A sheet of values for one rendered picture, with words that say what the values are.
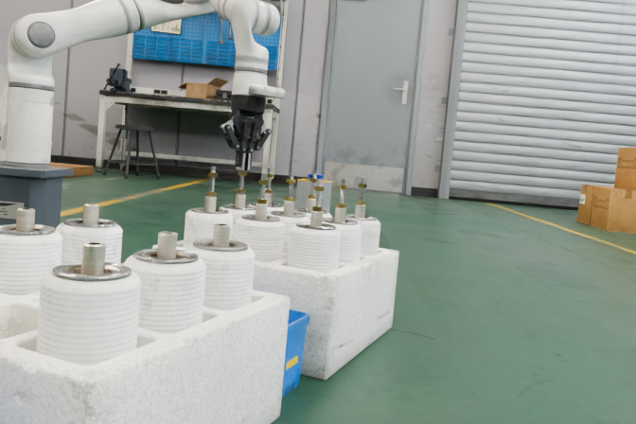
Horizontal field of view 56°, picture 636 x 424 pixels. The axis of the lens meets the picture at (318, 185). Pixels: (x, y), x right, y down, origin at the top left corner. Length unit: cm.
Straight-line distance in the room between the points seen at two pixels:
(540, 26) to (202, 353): 614
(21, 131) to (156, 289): 79
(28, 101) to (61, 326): 86
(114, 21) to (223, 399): 96
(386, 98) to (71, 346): 578
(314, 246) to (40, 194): 64
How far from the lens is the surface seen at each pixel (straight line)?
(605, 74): 682
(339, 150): 623
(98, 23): 147
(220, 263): 79
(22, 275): 87
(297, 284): 106
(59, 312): 63
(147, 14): 151
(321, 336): 106
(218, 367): 74
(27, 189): 141
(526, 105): 650
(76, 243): 94
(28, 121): 143
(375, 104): 626
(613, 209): 464
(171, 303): 71
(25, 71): 146
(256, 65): 130
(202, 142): 639
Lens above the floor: 40
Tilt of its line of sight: 4 degrees down
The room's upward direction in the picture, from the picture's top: 5 degrees clockwise
